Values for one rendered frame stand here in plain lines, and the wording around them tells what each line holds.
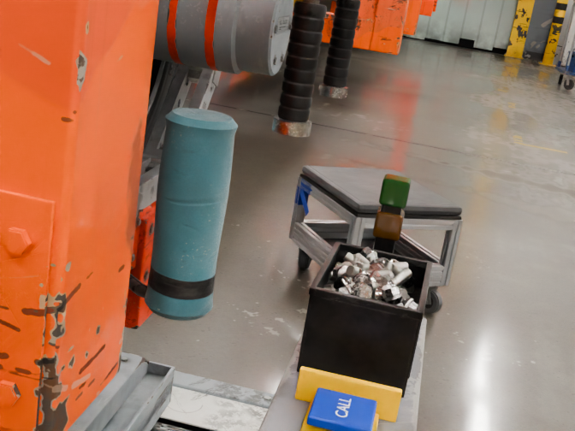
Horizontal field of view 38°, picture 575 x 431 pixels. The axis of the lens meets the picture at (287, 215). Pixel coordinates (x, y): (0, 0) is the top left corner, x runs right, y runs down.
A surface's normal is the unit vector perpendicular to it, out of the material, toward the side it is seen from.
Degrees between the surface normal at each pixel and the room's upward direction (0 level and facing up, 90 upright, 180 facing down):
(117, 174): 90
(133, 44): 90
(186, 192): 90
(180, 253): 91
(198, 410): 0
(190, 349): 0
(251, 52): 124
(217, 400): 0
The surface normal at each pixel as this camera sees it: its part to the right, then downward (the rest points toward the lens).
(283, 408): 0.15, -0.95
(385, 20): -0.19, 0.26
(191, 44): -0.24, 0.65
